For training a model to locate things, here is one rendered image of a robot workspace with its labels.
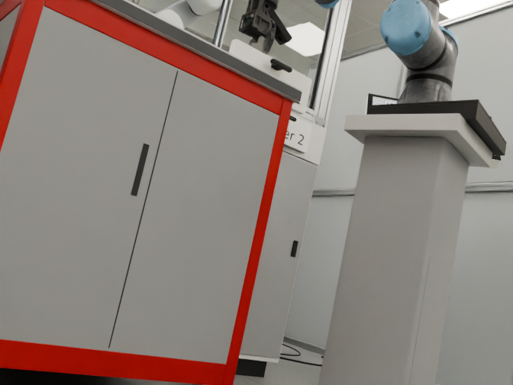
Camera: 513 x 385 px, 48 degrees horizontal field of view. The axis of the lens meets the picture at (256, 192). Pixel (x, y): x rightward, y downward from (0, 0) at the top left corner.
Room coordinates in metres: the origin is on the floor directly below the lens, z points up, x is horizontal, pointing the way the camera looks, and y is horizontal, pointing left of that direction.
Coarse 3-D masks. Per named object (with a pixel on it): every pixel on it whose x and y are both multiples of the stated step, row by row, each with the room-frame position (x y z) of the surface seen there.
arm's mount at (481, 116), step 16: (368, 112) 1.37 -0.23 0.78; (384, 112) 1.35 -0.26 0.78; (400, 112) 1.32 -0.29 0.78; (416, 112) 1.30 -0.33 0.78; (432, 112) 1.27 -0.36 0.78; (448, 112) 1.25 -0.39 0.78; (464, 112) 1.23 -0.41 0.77; (480, 112) 1.23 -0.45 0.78; (480, 128) 1.27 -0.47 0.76; (496, 128) 1.34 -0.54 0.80; (496, 144) 1.36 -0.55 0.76
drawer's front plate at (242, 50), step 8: (232, 40) 1.46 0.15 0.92; (232, 48) 1.45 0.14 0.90; (240, 48) 1.46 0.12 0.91; (248, 48) 1.48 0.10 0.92; (240, 56) 1.47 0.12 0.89; (248, 56) 1.48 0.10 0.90; (256, 56) 1.50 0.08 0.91; (264, 56) 1.51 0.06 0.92; (256, 64) 1.50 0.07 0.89; (264, 64) 1.52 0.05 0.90; (272, 72) 1.53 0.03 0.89; (280, 72) 1.55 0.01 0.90; (296, 72) 1.58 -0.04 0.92; (288, 80) 1.57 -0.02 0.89; (296, 80) 1.59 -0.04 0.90; (304, 80) 1.61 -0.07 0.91; (304, 88) 1.61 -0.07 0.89; (304, 96) 1.61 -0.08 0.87; (296, 104) 1.60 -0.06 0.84; (304, 104) 1.62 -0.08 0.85; (296, 112) 1.62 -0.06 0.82; (304, 112) 1.62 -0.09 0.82
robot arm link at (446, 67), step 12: (444, 36) 1.32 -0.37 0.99; (456, 36) 1.36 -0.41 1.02; (444, 48) 1.31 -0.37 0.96; (456, 48) 1.37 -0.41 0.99; (444, 60) 1.33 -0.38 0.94; (456, 60) 1.38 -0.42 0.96; (408, 72) 1.39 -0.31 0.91; (420, 72) 1.35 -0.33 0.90; (432, 72) 1.34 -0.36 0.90; (444, 72) 1.34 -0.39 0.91
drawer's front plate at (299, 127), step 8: (296, 120) 2.02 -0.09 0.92; (288, 128) 2.00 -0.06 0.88; (296, 128) 2.03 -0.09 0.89; (304, 128) 2.05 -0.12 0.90; (288, 136) 2.01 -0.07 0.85; (296, 136) 2.03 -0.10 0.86; (304, 136) 2.05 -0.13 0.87; (288, 144) 2.01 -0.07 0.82; (296, 144) 2.04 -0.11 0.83; (304, 144) 2.06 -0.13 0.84; (304, 152) 2.06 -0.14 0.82
